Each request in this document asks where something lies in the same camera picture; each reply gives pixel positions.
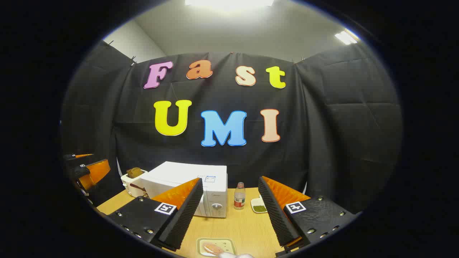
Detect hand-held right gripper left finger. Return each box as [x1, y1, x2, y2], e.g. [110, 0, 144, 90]
[107, 177, 204, 251]

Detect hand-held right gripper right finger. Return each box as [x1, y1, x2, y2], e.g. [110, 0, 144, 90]
[258, 176, 360, 255]

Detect pink sugared donut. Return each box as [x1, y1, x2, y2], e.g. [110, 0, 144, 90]
[203, 243, 224, 256]

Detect white microwave oven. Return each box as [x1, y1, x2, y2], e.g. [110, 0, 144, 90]
[140, 161, 228, 218]

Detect white divided dish of beans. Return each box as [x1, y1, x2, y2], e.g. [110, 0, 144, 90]
[250, 196, 269, 214]

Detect white toaster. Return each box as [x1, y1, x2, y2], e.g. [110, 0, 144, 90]
[121, 169, 149, 198]

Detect clear plastic bottle red label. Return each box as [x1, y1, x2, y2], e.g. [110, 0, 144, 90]
[234, 182, 246, 210]

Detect pale green square plate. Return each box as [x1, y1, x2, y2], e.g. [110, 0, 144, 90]
[196, 238, 237, 258]

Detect black backdrop cloth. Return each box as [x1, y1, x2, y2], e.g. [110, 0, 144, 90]
[61, 40, 404, 215]

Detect small ceiling light panel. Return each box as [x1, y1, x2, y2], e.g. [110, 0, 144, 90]
[335, 30, 358, 45]

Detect large ceiling light panel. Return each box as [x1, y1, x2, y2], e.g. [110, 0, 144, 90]
[185, 0, 275, 8]

